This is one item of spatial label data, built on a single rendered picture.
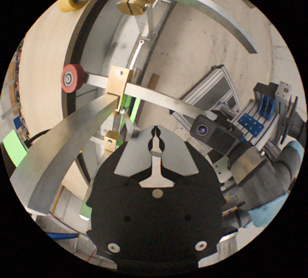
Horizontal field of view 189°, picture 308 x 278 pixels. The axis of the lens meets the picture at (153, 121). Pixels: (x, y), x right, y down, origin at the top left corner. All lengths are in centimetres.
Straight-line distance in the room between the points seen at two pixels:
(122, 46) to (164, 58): 68
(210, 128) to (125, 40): 51
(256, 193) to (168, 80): 111
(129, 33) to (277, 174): 66
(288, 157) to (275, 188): 8
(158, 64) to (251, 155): 107
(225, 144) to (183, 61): 106
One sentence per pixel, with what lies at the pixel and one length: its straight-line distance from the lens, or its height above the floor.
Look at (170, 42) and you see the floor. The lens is 119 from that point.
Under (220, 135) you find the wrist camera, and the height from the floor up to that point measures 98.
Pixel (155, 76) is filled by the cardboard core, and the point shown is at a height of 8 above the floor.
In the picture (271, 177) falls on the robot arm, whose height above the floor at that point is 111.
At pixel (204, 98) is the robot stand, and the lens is 106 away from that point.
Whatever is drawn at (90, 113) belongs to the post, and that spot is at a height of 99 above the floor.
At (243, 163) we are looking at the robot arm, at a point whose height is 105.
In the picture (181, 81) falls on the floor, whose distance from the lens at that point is 115.
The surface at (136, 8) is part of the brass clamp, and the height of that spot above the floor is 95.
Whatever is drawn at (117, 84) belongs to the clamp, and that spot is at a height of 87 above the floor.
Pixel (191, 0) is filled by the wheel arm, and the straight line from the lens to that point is 24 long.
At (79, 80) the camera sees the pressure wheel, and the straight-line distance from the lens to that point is 28.
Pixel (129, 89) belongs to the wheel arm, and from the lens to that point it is 25.
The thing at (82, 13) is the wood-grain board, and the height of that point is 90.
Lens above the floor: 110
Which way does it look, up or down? 62 degrees down
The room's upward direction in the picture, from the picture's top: 180 degrees counter-clockwise
